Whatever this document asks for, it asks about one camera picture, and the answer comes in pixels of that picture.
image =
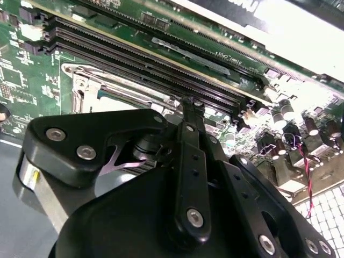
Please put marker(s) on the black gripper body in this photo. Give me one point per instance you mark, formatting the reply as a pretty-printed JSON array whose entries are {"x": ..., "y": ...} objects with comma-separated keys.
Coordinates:
[{"x": 129, "y": 220}]

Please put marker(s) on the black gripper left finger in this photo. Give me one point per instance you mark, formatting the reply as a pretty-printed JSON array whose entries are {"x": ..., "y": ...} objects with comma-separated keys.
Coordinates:
[{"x": 70, "y": 169}]

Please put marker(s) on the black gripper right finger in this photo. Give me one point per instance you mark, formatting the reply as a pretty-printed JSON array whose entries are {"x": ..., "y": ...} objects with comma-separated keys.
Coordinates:
[{"x": 248, "y": 207}]

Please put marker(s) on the metal socket cover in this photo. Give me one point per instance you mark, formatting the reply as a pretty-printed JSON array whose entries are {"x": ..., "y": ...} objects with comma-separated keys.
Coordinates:
[{"x": 80, "y": 92}]

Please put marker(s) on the silver square CPU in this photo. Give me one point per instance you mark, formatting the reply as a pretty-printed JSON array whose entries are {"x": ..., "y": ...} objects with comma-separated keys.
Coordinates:
[{"x": 121, "y": 99}]

